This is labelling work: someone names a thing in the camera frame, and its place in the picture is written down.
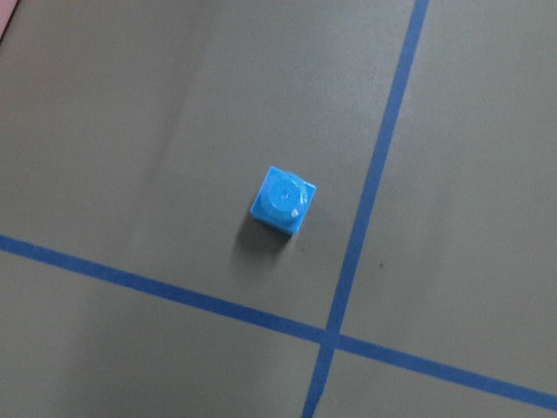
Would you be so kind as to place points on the pink plastic box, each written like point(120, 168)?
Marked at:
point(7, 8)

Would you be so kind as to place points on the small blue toy block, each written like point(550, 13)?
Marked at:
point(283, 200)

